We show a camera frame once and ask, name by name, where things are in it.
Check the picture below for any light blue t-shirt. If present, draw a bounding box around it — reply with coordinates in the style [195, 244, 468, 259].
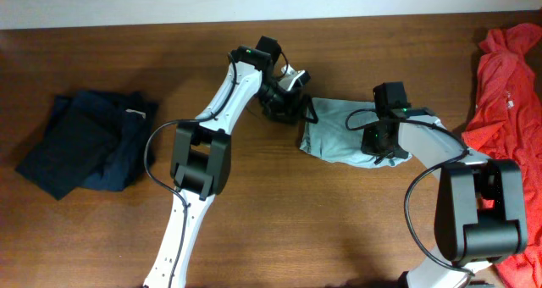
[300, 97, 412, 169]

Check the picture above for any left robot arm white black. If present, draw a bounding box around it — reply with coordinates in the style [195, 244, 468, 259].
[143, 36, 318, 288]

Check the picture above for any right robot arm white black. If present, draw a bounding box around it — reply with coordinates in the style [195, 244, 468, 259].
[362, 82, 528, 288]

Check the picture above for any red t-shirt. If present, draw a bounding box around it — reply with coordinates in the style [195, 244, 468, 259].
[462, 23, 541, 288]

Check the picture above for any dark navy folded garment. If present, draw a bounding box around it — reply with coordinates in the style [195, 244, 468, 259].
[15, 91, 158, 200]

